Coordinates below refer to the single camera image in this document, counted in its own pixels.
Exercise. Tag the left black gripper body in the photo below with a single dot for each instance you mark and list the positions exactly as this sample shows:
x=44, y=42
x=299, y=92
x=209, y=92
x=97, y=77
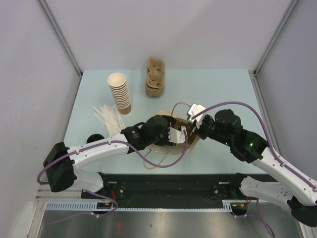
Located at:
x=162, y=139

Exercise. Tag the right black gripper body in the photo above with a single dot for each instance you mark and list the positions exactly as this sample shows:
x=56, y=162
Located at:
x=208, y=128

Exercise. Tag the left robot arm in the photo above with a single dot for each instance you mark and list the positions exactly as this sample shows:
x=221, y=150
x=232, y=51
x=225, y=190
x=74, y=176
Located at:
x=63, y=165

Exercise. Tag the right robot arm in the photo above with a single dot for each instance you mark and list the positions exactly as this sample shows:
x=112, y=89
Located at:
x=297, y=192

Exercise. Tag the pile of wrapped straws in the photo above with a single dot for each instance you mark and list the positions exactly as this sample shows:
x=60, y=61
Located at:
x=110, y=117

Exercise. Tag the stack of black lids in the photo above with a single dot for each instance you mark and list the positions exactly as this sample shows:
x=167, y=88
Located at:
x=94, y=137

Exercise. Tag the cardboard cup carrier stack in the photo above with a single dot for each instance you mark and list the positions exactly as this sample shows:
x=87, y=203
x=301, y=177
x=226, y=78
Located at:
x=154, y=86

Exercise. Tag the stack of paper cups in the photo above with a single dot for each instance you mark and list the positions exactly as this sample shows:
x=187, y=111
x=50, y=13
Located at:
x=119, y=89

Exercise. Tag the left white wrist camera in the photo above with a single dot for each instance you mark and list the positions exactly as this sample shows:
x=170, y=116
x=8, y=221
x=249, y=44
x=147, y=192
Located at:
x=178, y=136

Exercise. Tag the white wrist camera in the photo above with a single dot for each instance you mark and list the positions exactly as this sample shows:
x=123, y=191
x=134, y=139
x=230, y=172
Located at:
x=178, y=136
x=195, y=115

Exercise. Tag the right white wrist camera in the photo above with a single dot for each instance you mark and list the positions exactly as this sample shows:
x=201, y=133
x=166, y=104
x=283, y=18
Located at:
x=195, y=115

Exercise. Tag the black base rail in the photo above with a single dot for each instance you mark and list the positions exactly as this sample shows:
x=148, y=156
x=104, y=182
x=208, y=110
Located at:
x=180, y=191

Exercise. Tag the white cable duct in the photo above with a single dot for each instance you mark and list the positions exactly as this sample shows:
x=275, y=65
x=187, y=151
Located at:
x=99, y=206

